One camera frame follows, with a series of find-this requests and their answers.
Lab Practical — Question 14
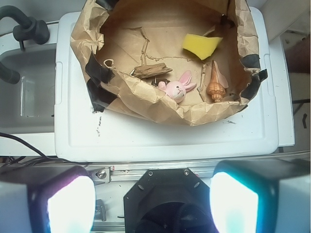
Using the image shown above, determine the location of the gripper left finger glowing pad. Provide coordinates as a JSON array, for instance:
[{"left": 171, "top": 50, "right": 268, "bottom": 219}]
[{"left": 0, "top": 166, "right": 96, "bottom": 233}]

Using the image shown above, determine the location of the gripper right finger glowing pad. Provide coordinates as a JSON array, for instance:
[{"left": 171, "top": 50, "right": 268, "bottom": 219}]
[{"left": 209, "top": 159, "right": 311, "bottom": 233}]

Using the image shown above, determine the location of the yellow green sponge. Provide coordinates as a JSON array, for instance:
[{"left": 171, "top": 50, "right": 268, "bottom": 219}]
[{"left": 182, "top": 33, "right": 223, "bottom": 60}]

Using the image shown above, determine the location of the white plastic bin lid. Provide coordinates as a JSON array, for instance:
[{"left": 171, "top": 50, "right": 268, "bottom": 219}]
[{"left": 54, "top": 12, "right": 279, "bottom": 163}]

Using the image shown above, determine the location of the grey sink basin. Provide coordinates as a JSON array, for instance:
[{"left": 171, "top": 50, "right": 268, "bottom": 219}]
[{"left": 0, "top": 44, "right": 56, "bottom": 134}]

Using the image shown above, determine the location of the orange spiral seashell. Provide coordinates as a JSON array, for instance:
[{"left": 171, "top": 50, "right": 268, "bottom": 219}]
[{"left": 207, "top": 60, "right": 228, "bottom": 102}]

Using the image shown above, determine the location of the pink plush bunny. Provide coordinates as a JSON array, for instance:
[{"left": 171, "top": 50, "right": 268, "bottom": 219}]
[{"left": 158, "top": 70, "right": 197, "bottom": 103}]

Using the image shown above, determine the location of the brown wood piece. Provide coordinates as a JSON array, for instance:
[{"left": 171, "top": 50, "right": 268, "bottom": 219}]
[{"left": 131, "top": 63, "right": 173, "bottom": 79}]

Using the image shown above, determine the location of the crumpled brown paper bag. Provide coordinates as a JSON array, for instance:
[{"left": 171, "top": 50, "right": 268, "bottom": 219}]
[{"left": 70, "top": 0, "right": 268, "bottom": 126}]

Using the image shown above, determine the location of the black cable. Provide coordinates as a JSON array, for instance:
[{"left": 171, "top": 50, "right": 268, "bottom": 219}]
[{"left": 0, "top": 132, "right": 86, "bottom": 174}]

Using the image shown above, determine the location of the aluminium frame rail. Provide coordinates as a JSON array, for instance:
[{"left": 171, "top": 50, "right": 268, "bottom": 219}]
[{"left": 85, "top": 150, "right": 311, "bottom": 183}]

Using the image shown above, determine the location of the black octagonal mount plate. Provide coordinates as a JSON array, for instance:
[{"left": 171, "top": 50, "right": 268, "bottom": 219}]
[{"left": 123, "top": 168, "right": 216, "bottom": 233}]

